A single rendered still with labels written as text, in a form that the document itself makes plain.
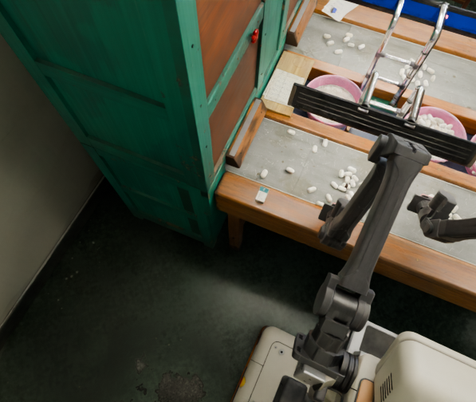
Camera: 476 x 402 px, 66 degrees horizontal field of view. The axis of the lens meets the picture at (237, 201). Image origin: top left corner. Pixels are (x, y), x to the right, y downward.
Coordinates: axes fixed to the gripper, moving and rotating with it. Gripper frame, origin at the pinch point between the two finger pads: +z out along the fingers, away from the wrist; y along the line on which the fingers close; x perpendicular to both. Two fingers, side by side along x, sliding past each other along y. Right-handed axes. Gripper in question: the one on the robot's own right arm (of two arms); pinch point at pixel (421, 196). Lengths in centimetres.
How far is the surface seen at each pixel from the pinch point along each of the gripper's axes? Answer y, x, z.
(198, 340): 61, 114, -9
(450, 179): -11.1, -5.5, 16.1
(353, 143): 29.1, -5.2, 16.4
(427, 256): -9.4, 16.5, -11.1
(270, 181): 55, 15, -4
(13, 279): 154, 102, -33
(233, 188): 67, 19, -13
